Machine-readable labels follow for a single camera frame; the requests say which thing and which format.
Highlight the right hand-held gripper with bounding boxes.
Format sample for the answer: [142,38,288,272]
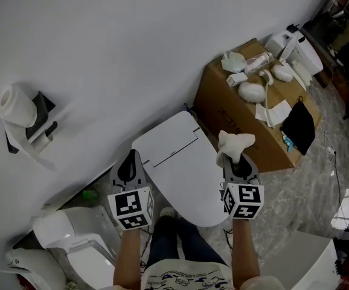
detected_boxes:
[222,153,265,221]

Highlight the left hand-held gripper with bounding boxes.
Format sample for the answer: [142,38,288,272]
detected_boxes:
[107,149,156,231]

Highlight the white cloth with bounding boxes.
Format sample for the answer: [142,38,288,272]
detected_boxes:
[216,129,257,166]

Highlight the white toilet lid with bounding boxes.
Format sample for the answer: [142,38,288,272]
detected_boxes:
[131,111,234,228]

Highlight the person's right forearm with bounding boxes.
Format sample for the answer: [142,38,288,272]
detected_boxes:
[229,218,262,287]

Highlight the person's left forearm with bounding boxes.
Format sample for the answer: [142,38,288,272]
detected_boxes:
[113,227,142,290]

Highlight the white toilet with open seat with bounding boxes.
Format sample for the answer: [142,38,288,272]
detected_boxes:
[32,205,121,290]

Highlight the grey toilet paper holder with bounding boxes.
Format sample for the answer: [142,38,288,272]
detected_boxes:
[5,91,59,155]

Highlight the white toilet paper roll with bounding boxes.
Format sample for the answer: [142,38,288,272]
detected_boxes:
[0,82,58,172]

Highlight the white toilet seat unit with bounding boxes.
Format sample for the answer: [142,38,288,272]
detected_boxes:
[264,28,324,76]

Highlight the person's light slipper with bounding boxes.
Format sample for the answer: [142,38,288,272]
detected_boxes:
[159,207,178,219]

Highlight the person's dark trousers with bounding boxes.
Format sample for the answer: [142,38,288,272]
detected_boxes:
[146,215,228,269]

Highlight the small blue plastic item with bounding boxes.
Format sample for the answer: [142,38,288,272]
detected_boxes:
[283,135,296,152]

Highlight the brown cardboard box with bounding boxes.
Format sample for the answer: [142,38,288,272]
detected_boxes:
[193,38,324,173]

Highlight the black fabric pouch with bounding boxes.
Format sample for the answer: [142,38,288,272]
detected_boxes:
[280,101,317,156]

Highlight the person's printed white shirt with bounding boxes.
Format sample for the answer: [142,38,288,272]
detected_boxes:
[140,259,233,290]

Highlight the white paper sheets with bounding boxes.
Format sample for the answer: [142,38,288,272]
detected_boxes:
[254,98,293,125]

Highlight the large white fluffy pad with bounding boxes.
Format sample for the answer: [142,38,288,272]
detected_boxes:
[237,81,267,104]

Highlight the white curved plastic cover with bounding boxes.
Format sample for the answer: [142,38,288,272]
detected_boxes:
[0,247,68,290]

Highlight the small white carton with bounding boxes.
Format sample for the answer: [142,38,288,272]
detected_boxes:
[226,72,249,88]

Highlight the small white fluffy pad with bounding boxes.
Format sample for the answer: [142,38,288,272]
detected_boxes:
[271,64,293,82]

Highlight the white flat strip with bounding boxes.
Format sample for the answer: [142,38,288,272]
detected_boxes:
[278,57,309,92]

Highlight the crumpled white plastic bag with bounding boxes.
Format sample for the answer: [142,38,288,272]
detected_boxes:
[220,50,248,74]

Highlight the pink device in clear bag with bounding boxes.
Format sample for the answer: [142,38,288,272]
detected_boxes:
[245,52,274,74]

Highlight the white hose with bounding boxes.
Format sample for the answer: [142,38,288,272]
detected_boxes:
[258,69,277,129]

